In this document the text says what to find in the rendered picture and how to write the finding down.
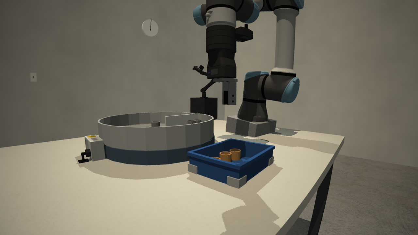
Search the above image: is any blue open crate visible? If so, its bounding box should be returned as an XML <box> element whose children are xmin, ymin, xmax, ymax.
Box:
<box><xmin>187</xmin><ymin>139</ymin><xmax>275</xmax><ymax>189</ymax></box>

